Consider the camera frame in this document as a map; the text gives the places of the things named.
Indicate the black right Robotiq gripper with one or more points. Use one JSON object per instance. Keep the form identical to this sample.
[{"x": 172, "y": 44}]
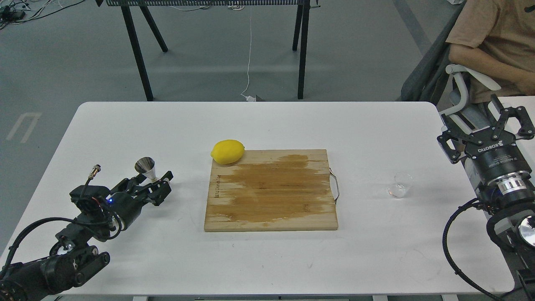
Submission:
[{"x": 491, "y": 154}]

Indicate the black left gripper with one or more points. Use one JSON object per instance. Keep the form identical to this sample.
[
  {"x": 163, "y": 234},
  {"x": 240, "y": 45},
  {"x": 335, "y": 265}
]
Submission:
[{"x": 130, "y": 195}]

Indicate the steel double jigger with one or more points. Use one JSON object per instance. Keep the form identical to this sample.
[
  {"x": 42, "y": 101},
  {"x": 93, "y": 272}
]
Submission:
[{"x": 146, "y": 167}]

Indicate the small clear glass cup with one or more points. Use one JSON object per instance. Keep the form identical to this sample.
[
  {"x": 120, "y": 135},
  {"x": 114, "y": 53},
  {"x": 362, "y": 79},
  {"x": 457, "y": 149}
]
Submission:
[{"x": 403, "y": 182}]

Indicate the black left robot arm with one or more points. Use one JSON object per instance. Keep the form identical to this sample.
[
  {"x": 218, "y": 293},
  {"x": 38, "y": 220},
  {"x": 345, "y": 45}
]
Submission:
[{"x": 72, "y": 261}]

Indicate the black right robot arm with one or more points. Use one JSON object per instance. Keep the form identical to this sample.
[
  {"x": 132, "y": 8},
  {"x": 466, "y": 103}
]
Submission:
[{"x": 509, "y": 203}]

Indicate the white office chair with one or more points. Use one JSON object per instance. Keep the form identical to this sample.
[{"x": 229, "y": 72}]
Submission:
[{"x": 429, "y": 79}]

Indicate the yellow lemon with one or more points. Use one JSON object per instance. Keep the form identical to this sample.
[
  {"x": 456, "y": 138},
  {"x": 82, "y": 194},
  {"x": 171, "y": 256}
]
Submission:
[{"x": 227, "y": 151}]

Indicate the person in tan shirt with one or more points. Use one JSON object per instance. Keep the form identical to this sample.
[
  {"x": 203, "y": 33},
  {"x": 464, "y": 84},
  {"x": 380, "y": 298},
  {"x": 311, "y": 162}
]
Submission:
[{"x": 495, "y": 38}]

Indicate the wooden cutting board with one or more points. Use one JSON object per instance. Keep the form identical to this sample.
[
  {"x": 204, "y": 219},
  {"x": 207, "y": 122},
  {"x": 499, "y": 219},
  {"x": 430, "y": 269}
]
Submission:
[{"x": 272, "y": 190}]

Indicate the black trestle table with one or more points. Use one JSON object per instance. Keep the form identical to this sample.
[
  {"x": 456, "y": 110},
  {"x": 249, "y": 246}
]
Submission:
[{"x": 211, "y": 32}]

